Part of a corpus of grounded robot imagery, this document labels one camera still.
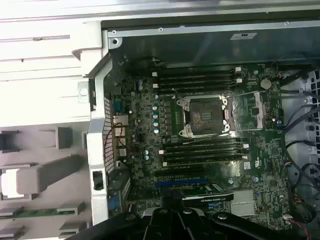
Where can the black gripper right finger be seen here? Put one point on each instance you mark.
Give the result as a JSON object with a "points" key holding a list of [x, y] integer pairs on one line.
{"points": [[200, 225]]}

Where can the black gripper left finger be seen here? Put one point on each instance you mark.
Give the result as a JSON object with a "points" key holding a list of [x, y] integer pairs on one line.
{"points": [[150, 225]]}

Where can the silver green CPU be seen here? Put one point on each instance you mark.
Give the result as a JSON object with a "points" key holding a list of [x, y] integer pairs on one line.
{"points": [[8, 181]]}

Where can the CPU socket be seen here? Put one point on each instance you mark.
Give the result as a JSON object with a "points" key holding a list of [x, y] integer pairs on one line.
{"points": [[205, 116]]}

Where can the black graphics card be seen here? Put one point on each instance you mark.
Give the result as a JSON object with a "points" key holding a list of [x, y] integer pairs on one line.
{"points": [[207, 200]]}

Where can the blue expansion slot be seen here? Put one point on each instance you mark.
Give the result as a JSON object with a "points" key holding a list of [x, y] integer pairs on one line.
{"points": [[175, 185]]}

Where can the silver finned heat sink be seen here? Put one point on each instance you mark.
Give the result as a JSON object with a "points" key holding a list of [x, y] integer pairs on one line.
{"points": [[242, 202]]}

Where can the black expansion slot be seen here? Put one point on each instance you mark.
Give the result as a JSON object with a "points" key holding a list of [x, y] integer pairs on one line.
{"points": [[180, 173]]}

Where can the RAM slot white clips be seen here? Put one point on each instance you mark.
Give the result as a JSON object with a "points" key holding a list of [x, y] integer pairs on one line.
{"points": [[200, 149], [200, 161], [197, 82], [197, 70]]}

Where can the blue top capacitor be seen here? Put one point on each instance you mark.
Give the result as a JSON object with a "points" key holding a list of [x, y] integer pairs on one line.
{"points": [[155, 97], [146, 157], [141, 87], [155, 106], [141, 82], [156, 130], [155, 115], [146, 151], [156, 123]]}

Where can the RAM slot black clips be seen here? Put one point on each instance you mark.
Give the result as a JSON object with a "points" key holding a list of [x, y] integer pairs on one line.
{"points": [[200, 143], [200, 155], [197, 89], [197, 76]]}

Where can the silver rear port block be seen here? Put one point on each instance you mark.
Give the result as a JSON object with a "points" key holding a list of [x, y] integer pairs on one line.
{"points": [[122, 152], [120, 120], [120, 136]]}

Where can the thin metal locking lever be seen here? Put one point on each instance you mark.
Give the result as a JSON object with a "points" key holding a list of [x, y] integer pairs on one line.
{"points": [[178, 93], [207, 138]]}

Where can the green motherboard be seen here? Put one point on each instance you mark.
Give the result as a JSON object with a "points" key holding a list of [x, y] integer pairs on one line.
{"points": [[262, 150]]}

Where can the green RAM stick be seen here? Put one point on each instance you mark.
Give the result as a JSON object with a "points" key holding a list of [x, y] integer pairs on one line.
{"points": [[37, 213]]}

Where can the grey parts rack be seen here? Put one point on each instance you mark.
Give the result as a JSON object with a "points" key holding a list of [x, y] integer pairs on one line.
{"points": [[45, 175]]}

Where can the blue rear port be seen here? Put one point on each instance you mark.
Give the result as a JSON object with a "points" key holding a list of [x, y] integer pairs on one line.
{"points": [[118, 105]]}

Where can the metal socket cover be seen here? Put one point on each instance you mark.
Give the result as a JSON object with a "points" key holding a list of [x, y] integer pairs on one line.
{"points": [[259, 97]]}

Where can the round coin battery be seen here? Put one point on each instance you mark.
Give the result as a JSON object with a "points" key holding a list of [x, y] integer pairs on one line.
{"points": [[265, 83]]}

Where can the metal drive cage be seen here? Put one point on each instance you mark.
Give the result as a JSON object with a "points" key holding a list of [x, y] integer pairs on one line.
{"points": [[293, 91]]}

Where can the black grey PC case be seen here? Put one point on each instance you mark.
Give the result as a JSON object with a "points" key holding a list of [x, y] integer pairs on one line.
{"points": [[200, 47]]}

